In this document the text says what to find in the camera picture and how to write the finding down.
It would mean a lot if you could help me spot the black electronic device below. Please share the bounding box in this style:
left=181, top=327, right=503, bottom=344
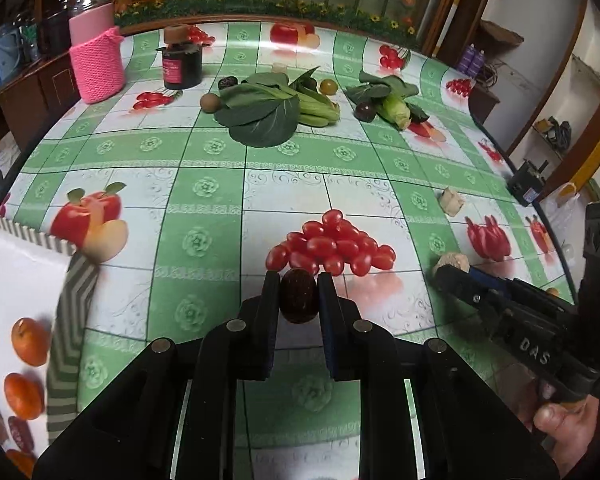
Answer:
left=506, top=159, right=551, bottom=206

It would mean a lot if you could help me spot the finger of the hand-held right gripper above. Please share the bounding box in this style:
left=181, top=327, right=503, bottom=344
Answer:
left=467, top=266, right=531, bottom=302
left=434, top=264, right=501, bottom=326

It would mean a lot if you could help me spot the wooden sideboard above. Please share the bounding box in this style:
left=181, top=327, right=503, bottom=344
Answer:
left=0, top=25, right=81, bottom=171

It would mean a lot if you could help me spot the pink knitted sleeve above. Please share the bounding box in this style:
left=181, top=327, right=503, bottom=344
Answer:
left=69, top=26, right=127, bottom=105

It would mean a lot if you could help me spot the corn cob with husk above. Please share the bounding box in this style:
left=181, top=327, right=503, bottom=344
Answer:
left=380, top=96, right=412, bottom=131

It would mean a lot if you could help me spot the orange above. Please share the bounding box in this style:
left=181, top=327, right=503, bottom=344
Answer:
left=4, top=372, right=46, bottom=421
left=11, top=317, right=51, bottom=367
left=5, top=450, right=37, bottom=478

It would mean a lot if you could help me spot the wooden side table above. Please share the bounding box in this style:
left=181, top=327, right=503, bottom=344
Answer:
left=467, top=82, right=501, bottom=126

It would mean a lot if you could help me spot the black pot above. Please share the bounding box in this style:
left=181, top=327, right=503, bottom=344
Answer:
left=39, top=7, right=73, bottom=56

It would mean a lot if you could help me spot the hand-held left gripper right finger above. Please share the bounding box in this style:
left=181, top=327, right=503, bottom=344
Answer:
left=319, top=271, right=561, bottom=480

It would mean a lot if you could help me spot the white box with zigzag rim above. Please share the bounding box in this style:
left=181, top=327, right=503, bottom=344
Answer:
left=0, top=209, right=101, bottom=480

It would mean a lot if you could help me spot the white plastic bag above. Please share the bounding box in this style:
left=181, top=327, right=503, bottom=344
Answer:
left=537, top=195, right=587, bottom=251

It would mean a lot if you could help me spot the green bok choy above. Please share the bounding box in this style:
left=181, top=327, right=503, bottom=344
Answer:
left=213, top=66, right=342, bottom=148

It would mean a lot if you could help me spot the small sugarcane piece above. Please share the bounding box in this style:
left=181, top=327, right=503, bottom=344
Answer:
left=438, top=187, right=466, bottom=217

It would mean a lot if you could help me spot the red jujube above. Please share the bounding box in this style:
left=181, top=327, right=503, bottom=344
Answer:
left=7, top=416, right=35, bottom=453

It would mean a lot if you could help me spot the pink insulated bottle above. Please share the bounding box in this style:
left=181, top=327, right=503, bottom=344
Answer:
left=69, top=0, right=116, bottom=46

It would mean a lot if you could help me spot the black jar with red label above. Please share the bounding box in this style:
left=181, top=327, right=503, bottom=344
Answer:
left=157, top=44, right=203, bottom=90

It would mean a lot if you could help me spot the wooden wall shelf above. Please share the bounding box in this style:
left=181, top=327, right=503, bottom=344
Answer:
left=480, top=20, right=525, bottom=48

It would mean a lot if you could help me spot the person's right hand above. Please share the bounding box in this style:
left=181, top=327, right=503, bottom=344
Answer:
left=532, top=399, right=600, bottom=478

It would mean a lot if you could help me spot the grey blue kettle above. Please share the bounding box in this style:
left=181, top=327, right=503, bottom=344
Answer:
left=0, top=25, right=28, bottom=73

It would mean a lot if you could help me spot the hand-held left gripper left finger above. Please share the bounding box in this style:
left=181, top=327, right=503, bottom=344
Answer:
left=32, top=270, right=281, bottom=480

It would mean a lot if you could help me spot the dark green leafy vegetable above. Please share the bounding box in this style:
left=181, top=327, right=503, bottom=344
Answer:
left=343, top=70, right=431, bottom=125

